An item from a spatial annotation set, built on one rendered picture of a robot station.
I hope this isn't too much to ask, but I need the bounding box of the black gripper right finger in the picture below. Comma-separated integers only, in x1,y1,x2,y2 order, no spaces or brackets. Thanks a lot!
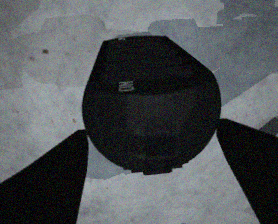
216,118,278,224

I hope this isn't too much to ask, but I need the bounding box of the dark grey controller unit with rocker switches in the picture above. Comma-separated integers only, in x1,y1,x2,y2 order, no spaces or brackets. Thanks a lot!
82,35,221,175

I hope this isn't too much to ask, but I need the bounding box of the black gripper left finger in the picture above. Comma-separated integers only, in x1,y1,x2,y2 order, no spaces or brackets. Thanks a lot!
0,130,89,224

